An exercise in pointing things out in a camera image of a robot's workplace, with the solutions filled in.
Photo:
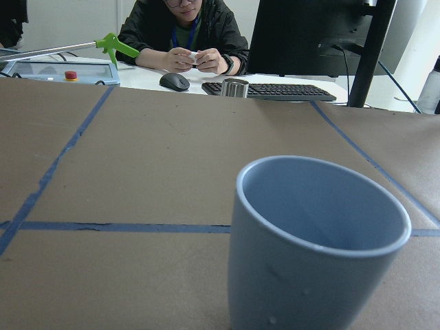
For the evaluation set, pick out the light blue cup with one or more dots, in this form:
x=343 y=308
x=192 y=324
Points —
x=310 y=242

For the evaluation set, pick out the black keyboard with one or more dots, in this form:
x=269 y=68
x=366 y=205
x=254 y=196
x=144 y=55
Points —
x=288 y=92

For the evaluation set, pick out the metal cylinder can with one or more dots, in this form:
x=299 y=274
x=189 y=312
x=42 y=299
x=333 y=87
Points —
x=234 y=87

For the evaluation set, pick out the black computer mouse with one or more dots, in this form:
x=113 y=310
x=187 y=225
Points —
x=175 y=82

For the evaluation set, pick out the seated person in black jacket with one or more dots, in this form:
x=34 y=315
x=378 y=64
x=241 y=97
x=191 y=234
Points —
x=177 y=36

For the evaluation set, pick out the teach pendant near person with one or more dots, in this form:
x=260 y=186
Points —
x=63 y=72

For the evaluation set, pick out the black computer monitor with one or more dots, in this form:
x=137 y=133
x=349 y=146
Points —
x=333 y=38

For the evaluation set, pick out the green handled reacher tool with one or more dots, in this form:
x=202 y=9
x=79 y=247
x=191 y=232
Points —
x=109 y=45

